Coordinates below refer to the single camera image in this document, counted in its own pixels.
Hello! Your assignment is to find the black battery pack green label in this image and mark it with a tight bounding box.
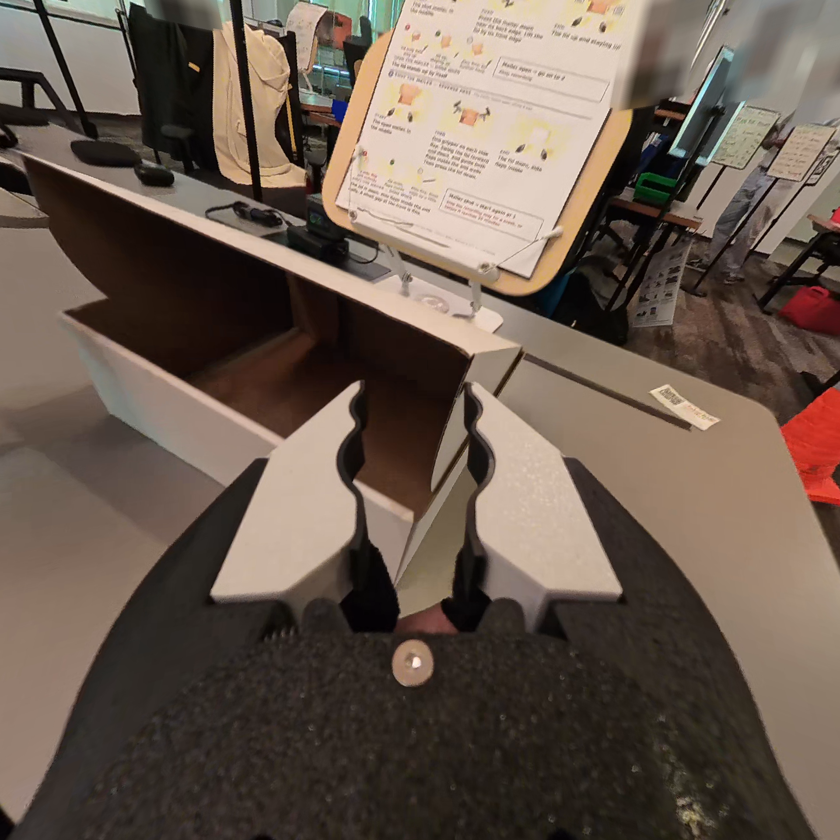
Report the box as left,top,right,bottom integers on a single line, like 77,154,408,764
286,193,350,265

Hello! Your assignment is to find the printed instruction sheet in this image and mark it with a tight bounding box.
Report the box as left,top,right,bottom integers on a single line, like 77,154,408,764
335,0,632,280

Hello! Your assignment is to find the black backpack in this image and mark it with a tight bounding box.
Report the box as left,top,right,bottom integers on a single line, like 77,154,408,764
556,255,632,345

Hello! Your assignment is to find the red plastic bin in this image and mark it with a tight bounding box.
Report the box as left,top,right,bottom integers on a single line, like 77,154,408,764
780,285,840,340

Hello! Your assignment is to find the black coiled cable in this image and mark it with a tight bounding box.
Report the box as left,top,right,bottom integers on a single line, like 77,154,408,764
205,201,294,231

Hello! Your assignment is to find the white handwritten sign board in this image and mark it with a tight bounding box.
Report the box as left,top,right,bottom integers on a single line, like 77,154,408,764
766,123,840,182
711,104,782,171

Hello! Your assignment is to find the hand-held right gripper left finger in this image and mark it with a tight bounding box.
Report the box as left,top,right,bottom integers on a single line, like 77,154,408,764
210,379,396,610

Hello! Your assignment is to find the black jacket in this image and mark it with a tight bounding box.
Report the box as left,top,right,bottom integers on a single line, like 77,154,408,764
126,2,219,173

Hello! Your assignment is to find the wooden board document stand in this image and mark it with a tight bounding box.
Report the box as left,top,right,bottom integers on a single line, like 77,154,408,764
322,29,635,333

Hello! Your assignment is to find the white cardboard box brown inside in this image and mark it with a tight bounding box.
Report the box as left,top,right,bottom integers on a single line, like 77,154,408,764
20,153,523,588

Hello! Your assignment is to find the black upright pole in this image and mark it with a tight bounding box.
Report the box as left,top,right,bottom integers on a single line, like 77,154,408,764
228,0,265,202

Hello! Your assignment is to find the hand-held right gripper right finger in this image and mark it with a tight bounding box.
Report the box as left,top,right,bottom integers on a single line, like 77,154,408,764
458,382,623,631

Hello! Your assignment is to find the white barcode sticker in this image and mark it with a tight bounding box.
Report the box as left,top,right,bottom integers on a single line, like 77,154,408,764
649,383,721,431

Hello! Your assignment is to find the cream hooded jacket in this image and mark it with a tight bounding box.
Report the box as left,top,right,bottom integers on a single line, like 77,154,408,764
211,20,309,189

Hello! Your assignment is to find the standing display screen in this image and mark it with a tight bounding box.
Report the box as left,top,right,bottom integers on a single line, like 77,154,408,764
668,45,737,166

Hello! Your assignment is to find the orange traffic cone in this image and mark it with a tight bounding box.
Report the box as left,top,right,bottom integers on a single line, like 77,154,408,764
780,387,840,506

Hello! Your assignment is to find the black easel leg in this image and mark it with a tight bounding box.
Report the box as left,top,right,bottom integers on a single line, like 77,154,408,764
31,0,101,140

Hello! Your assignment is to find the white picture poster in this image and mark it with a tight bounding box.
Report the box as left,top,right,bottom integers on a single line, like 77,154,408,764
632,238,694,328

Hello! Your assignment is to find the black flat pad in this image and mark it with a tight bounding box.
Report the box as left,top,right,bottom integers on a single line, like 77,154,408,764
70,138,143,168

